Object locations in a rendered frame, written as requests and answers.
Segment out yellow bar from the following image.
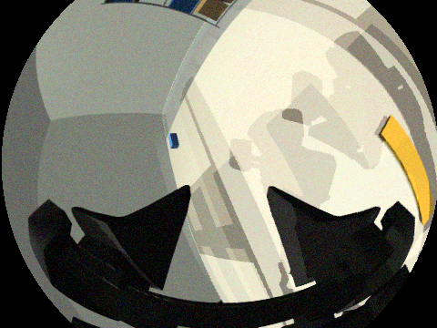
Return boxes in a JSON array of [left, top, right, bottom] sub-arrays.
[[379, 114, 434, 226]]

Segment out blue rectangular block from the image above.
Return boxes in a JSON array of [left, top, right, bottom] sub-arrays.
[[168, 132, 178, 149]]

